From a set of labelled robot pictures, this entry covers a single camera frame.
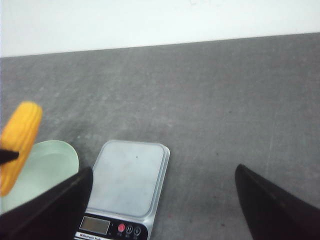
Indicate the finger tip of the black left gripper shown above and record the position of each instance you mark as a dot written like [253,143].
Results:
[8,155]

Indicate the light green plate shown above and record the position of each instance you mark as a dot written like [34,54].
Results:
[49,163]

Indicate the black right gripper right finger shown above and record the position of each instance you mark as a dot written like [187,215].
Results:
[272,213]

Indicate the silver electronic kitchen scale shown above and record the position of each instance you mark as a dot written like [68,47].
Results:
[127,183]

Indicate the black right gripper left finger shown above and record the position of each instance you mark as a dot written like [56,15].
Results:
[54,215]

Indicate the yellow corn cob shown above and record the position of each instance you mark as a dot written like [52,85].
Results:
[18,135]

